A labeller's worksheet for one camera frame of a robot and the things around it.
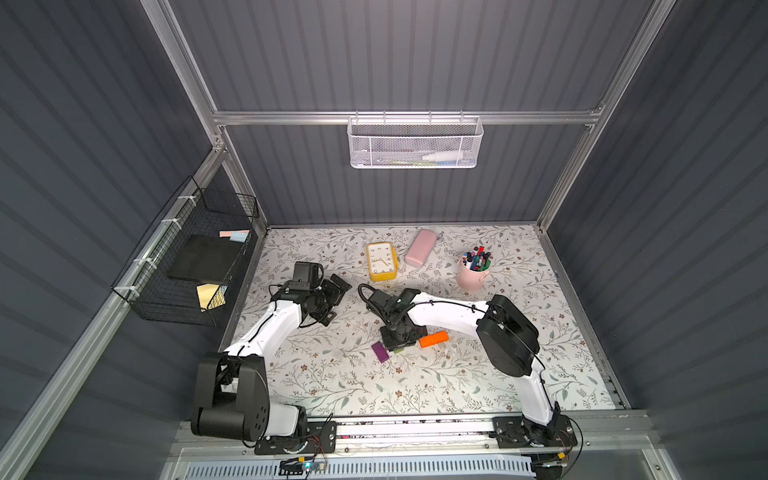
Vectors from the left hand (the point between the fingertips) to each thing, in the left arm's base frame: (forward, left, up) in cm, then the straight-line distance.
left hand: (349, 296), depth 87 cm
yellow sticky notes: (-14, +25, +22) cm, 36 cm away
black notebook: (+1, +35, +17) cm, 39 cm away
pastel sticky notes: (+11, +31, +15) cm, 36 cm away
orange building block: (-9, -25, -11) cm, 29 cm away
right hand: (-12, -13, -11) cm, 21 cm away
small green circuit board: (-40, +11, -12) cm, 43 cm away
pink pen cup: (+10, -38, 0) cm, 40 cm away
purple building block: (-13, -9, -10) cm, 19 cm away
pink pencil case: (+27, -24, -10) cm, 37 cm away
